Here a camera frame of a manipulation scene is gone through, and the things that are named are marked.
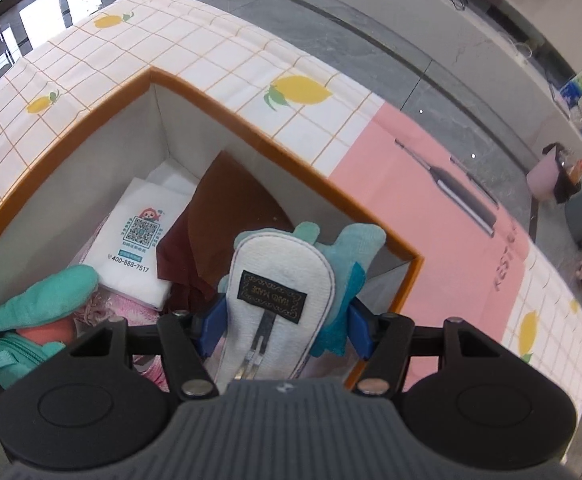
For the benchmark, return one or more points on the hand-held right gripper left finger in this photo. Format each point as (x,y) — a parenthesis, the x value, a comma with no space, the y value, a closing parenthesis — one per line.
(211,325)

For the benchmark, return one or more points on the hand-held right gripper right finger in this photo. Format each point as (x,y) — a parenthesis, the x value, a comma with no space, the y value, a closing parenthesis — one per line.
(362,332)

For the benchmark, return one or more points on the white quilted fabric case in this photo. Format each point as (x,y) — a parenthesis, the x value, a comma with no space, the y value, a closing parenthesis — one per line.
(276,265)

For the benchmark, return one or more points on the pink lace pouch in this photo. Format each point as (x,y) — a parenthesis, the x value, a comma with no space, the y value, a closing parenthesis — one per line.
(121,308)

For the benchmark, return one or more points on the brown cloth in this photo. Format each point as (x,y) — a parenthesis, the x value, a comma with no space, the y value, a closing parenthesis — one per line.
(226,195)

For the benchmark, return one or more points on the orange cardboard box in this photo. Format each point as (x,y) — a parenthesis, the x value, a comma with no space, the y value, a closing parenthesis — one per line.
(321,195)

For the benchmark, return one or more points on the teal zip pouch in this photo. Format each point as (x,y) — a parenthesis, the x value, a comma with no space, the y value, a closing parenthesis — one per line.
(46,295)

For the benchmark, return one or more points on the pink mat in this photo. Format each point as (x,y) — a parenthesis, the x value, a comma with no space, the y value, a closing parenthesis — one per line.
(396,185)

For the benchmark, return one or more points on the pink bin with black bag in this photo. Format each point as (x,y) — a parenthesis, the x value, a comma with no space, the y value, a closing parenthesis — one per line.
(543,177)

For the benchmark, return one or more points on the lemon print checked tablecloth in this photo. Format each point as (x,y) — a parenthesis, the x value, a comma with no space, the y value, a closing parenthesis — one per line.
(251,50)

